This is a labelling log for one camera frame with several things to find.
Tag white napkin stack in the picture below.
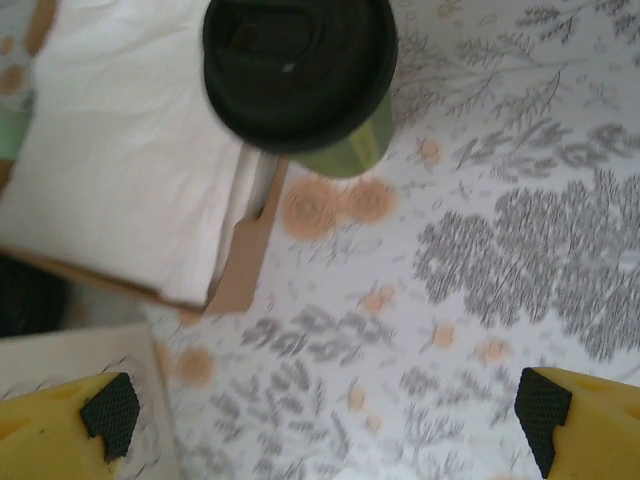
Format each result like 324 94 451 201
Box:
0 0 279 309

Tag green paper coffee cup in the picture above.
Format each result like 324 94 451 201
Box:
294 92 400 180

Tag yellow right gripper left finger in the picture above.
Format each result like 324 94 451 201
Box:
0 372 141 480

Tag dark green cup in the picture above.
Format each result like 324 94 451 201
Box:
201 0 400 155

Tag brown cardboard napkin box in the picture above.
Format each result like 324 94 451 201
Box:
0 0 290 317

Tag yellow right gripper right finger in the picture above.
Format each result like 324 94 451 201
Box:
514 367 640 480

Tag white cartoon print paper bag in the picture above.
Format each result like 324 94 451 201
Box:
0 323 182 480

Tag light green straw holder cup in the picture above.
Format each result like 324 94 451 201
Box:
0 102 37 162

